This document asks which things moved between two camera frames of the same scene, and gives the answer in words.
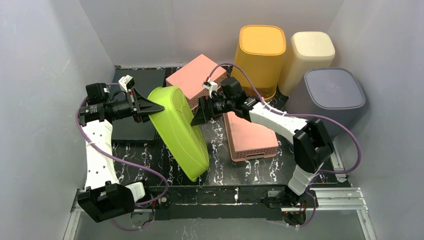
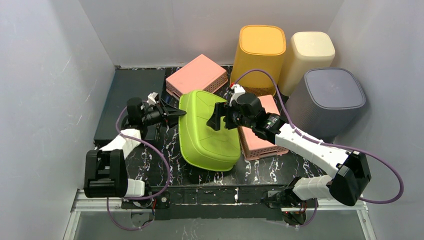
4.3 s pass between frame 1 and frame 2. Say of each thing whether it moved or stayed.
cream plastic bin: stayed
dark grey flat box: stayed
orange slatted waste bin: stayed
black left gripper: moved
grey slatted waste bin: stayed
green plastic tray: moved
